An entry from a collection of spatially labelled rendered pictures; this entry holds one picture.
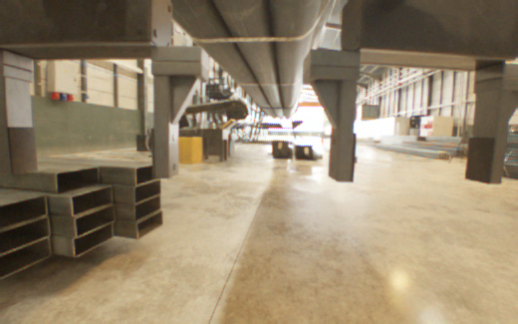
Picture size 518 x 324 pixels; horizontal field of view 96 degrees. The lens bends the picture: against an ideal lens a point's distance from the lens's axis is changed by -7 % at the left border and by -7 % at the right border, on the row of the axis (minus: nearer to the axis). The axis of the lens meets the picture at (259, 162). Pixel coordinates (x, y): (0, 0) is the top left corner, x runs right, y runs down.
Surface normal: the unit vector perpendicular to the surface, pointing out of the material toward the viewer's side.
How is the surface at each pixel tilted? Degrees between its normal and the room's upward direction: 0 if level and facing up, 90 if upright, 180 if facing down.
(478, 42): 90
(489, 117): 90
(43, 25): 90
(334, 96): 90
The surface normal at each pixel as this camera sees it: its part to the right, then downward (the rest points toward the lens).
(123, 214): -0.21, 0.11
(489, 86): -1.00, -0.02
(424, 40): 0.02, 0.11
